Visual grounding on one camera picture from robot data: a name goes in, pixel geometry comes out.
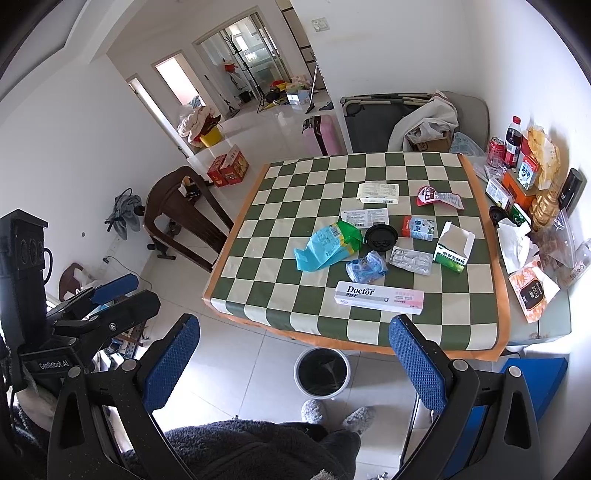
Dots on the dark wooden chair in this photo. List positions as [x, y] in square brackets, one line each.
[165, 198]

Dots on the green 666 box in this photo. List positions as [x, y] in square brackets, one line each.
[518, 215]

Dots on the teal green plastic bag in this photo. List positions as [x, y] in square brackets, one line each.
[329, 245]

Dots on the cola bottle red cap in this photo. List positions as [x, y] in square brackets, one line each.
[513, 143]

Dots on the white round trash bin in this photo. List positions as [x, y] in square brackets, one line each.
[322, 373]

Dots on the silver blister pack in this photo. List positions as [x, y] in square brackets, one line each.
[413, 261]

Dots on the orange white snack packet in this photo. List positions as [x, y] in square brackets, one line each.
[534, 289]

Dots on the orange box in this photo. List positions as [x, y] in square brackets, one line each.
[522, 196]

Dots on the red white snack wrapper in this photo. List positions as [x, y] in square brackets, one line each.
[428, 195]

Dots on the black folding bed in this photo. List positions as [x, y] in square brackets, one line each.
[370, 119]

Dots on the black round lid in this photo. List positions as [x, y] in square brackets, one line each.
[381, 238]

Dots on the green white carton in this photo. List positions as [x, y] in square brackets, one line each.
[454, 247]

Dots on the pink suitcase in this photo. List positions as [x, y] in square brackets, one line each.
[321, 136]

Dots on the white green label box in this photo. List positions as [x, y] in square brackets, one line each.
[498, 194]

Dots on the white Doctor toothpaste box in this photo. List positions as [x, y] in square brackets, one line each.
[382, 298]

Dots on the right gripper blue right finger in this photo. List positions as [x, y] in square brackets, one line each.
[485, 425]

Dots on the white printed paper leaflet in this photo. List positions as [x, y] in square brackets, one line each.
[365, 218]

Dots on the red soda can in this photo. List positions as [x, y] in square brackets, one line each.
[496, 152]

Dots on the right grey fuzzy slipper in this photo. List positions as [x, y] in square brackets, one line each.
[360, 421]

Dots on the white tissue paper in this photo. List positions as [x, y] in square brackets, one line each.
[516, 246]

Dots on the golden jar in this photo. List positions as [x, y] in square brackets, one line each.
[545, 208]

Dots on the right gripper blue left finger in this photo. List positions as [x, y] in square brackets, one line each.
[82, 444]

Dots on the red gift box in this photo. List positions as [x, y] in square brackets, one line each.
[229, 168]

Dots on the grey fuzzy slipper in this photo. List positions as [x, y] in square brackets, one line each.
[313, 412]
[360, 421]

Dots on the white crumpled cloth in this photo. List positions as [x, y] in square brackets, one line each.
[431, 121]

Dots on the blue chair seat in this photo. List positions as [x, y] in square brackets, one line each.
[543, 377]

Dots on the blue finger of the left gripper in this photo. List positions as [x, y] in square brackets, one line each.
[115, 289]

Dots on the small red blue milk carton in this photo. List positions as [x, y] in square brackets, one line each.
[418, 228]

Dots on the dark fleece trouser legs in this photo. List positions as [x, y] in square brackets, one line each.
[247, 449]

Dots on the left grey fuzzy slipper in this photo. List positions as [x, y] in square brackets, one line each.
[313, 412]

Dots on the blue plastic wrapper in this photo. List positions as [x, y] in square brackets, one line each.
[367, 269]

